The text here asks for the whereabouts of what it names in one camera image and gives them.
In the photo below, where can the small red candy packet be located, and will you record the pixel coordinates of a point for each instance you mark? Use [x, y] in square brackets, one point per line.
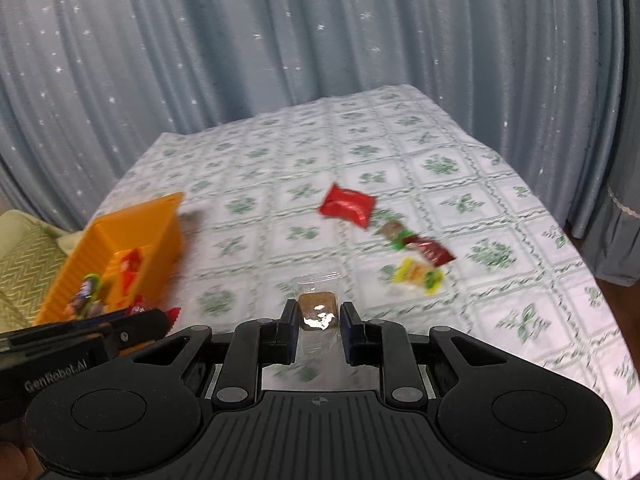
[173, 316]

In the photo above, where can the small green candy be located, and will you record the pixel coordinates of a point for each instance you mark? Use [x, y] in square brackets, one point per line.
[396, 233]

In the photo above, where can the pale green sofa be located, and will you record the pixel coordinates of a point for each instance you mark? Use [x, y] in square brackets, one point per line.
[20, 220]

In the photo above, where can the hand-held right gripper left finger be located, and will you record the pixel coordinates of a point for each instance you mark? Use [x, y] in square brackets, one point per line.
[289, 332]

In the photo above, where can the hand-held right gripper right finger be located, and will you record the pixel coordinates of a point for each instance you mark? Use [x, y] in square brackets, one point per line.
[350, 332]

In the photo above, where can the yellow-green candy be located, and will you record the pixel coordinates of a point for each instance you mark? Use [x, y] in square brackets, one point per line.
[417, 275]

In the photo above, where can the dark red candy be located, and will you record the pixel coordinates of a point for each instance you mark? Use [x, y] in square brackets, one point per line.
[431, 251]

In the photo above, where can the brown candy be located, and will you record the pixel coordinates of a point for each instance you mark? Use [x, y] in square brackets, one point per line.
[317, 306]

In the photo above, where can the large red snack packet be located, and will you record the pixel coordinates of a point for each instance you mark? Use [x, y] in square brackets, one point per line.
[347, 205]

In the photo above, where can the green zigzag cushion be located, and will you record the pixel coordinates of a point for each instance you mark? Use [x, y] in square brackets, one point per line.
[27, 275]

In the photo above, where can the long green snack packet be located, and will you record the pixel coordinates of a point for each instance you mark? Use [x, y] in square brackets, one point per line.
[90, 287]

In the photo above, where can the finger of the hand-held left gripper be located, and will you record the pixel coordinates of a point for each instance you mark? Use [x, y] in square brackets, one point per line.
[137, 327]

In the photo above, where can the floral tablecloth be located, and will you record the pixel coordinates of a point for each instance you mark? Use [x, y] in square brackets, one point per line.
[450, 200]

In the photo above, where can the orange plastic tray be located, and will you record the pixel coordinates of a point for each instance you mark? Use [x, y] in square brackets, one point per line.
[145, 230]

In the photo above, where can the blue lace-trimmed cover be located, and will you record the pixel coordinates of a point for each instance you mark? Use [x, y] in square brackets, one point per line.
[610, 230]

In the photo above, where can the blue starry curtain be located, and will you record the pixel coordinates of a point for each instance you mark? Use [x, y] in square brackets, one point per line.
[300, 35]

